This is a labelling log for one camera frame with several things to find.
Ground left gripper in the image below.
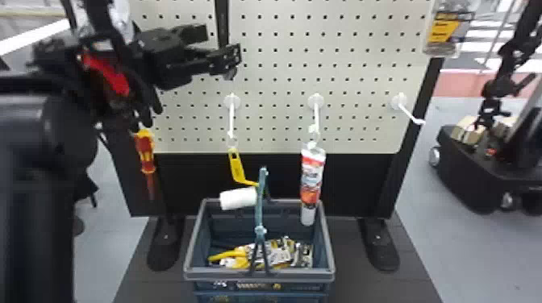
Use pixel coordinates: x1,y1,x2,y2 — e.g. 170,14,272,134
131,27,243,92

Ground white pegboard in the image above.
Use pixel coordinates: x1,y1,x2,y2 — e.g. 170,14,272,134
101,0,447,272

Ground black and red gloves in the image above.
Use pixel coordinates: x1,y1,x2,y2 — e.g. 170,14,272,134
78,33,165,131

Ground red and yellow screwdriver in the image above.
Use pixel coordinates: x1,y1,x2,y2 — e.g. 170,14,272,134
134,128,159,202

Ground yellow paint roller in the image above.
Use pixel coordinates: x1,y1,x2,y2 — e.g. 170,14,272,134
219,145,261,212

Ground white sealant tube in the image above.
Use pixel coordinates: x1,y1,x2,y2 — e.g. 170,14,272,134
298,141,327,227

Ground blue basket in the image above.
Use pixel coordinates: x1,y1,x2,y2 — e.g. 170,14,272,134
182,166,337,303

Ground yellow and black tool card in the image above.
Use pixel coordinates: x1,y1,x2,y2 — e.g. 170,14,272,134
422,0,477,59

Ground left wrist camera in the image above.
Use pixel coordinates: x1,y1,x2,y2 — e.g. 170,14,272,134
169,23,210,46

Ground yellow handled tool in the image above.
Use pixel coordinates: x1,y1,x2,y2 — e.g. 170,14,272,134
206,248,252,270

